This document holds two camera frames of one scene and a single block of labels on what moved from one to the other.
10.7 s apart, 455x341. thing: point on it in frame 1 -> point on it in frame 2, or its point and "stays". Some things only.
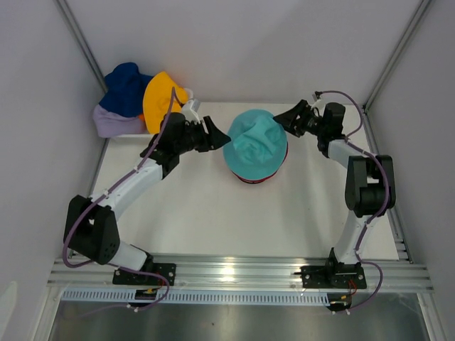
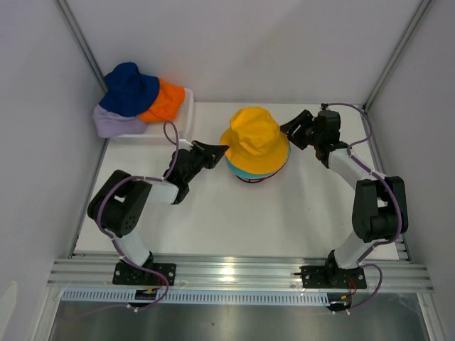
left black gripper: x=212 y=141 -> x=211 y=153
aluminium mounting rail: x=243 y=273 stays
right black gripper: x=288 y=119 -> x=303 y=119
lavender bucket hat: x=108 y=125 stays
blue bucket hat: x=124 y=92 stays
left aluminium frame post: x=83 y=42 stays
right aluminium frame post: x=416 y=19 stays
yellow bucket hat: x=157 y=100 -> x=255 y=141
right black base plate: x=333 y=276 stays
